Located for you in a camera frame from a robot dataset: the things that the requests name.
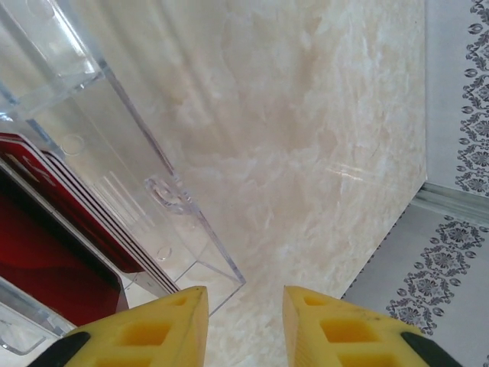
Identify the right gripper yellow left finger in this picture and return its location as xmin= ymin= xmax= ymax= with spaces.
xmin=28 ymin=285 xmax=210 ymax=367

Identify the clear acrylic card organizer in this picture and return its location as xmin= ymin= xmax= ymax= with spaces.
xmin=0 ymin=0 xmax=248 ymax=355

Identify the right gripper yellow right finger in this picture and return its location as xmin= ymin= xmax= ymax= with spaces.
xmin=283 ymin=284 xmax=474 ymax=367

